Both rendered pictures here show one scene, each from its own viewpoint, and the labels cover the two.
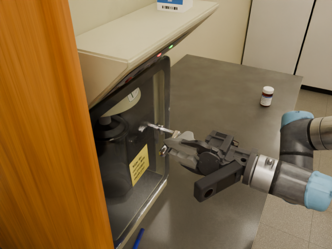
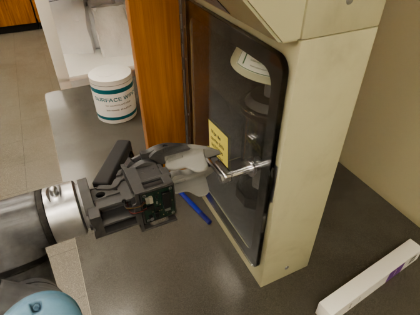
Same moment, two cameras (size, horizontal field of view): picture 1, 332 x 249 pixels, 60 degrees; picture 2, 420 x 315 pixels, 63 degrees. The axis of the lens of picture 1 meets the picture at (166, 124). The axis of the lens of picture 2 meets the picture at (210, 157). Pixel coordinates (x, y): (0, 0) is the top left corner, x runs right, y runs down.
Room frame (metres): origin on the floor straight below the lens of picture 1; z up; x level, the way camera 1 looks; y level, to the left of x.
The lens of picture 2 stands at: (0.79, -0.35, 1.54)
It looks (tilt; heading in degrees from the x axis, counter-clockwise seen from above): 38 degrees down; 127
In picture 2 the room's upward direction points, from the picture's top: straight up
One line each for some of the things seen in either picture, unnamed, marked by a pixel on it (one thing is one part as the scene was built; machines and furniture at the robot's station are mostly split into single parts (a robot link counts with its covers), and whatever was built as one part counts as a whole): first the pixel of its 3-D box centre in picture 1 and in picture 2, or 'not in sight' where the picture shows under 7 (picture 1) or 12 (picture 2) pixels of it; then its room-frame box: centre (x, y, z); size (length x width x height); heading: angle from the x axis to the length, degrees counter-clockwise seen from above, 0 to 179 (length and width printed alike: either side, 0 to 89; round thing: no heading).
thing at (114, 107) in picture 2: not in sight; (114, 93); (-0.06, 0.26, 1.02); 0.13 x 0.13 x 0.15
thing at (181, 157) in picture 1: (184, 151); (197, 182); (0.53, -0.04, 1.18); 0.09 x 0.06 x 0.03; 62
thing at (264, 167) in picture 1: (262, 172); (67, 208); (0.44, -0.21, 1.20); 0.08 x 0.05 x 0.08; 152
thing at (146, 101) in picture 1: (138, 156); (221, 137); (0.50, 0.06, 1.19); 0.30 x 0.01 x 0.40; 152
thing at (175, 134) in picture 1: (164, 140); (225, 161); (0.55, 0.00, 1.20); 0.10 x 0.05 x 0.03; 152
